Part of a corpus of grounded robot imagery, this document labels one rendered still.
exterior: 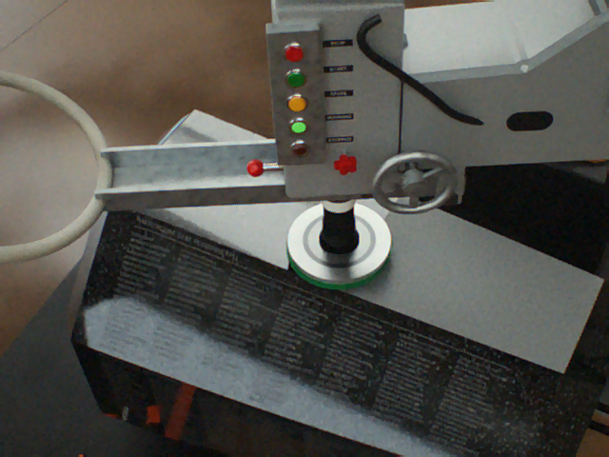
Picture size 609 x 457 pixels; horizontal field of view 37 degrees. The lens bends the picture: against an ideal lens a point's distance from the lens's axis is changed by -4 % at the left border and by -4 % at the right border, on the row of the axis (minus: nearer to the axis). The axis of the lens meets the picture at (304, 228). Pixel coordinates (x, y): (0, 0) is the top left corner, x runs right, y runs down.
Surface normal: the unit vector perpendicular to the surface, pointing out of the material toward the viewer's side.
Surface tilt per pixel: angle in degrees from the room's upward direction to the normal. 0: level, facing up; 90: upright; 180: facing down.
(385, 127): 90
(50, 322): 0
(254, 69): 0
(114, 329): 45
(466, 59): 4
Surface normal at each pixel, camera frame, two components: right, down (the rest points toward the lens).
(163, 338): -0.35, 0.02
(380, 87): 0.05, 0.76
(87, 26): -0.04, -0.65
